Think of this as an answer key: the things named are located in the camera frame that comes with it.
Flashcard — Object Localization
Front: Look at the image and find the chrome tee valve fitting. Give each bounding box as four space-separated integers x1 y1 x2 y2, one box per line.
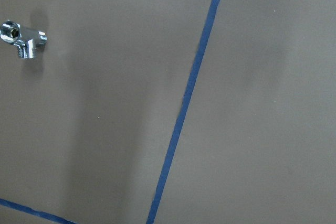
1 20 47 59

